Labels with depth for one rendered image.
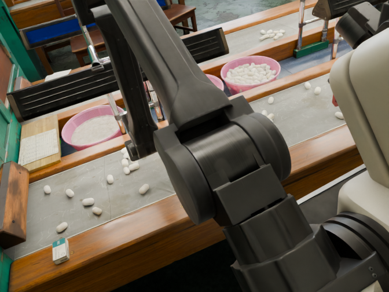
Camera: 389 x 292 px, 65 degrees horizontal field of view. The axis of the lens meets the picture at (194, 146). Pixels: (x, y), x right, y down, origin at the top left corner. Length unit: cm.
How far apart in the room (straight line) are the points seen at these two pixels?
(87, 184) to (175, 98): 82
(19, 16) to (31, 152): 242
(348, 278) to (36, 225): 93
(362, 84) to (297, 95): 102
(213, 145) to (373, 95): 13
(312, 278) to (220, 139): 13
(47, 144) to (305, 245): 114
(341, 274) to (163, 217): 66
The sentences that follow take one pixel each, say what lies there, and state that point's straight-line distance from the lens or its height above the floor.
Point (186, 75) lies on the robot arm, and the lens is 32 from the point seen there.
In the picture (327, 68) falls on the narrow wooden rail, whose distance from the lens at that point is 144.
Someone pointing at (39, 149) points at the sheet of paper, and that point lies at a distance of 129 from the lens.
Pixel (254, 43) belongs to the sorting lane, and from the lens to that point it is 175.
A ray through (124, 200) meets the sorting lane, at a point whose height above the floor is 74.
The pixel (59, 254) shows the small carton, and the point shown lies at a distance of 90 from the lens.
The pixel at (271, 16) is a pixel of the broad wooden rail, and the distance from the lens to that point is 202.
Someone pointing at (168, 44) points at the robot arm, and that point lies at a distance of 34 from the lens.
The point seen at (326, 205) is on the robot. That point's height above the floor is 104.
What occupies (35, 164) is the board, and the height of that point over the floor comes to 78.
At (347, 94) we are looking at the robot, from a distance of 30.
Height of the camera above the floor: 145
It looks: 41 degrees down
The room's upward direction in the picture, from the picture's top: 12 degrees counter-clockwise
